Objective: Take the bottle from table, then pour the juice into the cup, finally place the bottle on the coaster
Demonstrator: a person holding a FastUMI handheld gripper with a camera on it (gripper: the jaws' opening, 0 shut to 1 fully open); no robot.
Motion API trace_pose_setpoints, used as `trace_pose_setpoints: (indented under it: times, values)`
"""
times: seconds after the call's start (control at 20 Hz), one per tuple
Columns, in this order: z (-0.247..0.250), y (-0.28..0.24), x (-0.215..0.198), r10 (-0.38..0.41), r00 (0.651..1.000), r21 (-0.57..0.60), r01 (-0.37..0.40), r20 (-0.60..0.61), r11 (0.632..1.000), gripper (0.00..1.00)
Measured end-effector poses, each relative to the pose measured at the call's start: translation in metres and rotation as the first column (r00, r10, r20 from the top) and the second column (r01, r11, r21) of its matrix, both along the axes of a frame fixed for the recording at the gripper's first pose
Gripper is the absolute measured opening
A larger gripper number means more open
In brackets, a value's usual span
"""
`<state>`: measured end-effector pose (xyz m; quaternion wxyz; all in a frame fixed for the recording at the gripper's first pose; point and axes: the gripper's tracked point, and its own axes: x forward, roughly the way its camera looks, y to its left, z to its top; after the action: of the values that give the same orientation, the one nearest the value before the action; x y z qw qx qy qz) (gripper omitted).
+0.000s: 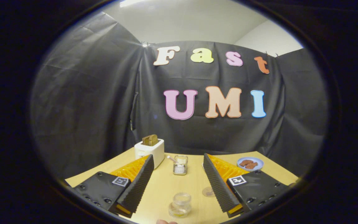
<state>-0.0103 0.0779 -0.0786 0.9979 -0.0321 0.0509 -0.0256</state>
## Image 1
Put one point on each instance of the small clear juice bottle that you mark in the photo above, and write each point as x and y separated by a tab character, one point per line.
180	203

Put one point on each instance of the white toaster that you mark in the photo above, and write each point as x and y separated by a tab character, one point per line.
154	152

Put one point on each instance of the black backdrop cloth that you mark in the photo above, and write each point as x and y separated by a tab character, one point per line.
98	102

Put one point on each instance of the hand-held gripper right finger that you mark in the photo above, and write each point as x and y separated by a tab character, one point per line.
216	183

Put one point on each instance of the wooden table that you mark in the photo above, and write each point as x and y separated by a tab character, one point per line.
166	186

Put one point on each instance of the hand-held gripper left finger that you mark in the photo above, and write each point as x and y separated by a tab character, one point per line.
141	182

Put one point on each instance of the ribbed clear glass cup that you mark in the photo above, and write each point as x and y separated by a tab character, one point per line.
180	168

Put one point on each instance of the brown food piece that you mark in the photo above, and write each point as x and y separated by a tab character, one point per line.
245	162
252	166

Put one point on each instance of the brown toast slice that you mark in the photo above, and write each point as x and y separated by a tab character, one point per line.
150	140

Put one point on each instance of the round clear coaster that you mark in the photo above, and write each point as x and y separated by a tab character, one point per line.
207	192

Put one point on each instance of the blue plate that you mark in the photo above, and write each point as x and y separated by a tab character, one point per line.
258	161

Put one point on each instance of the white stirring stick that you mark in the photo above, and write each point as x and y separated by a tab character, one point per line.
171	159

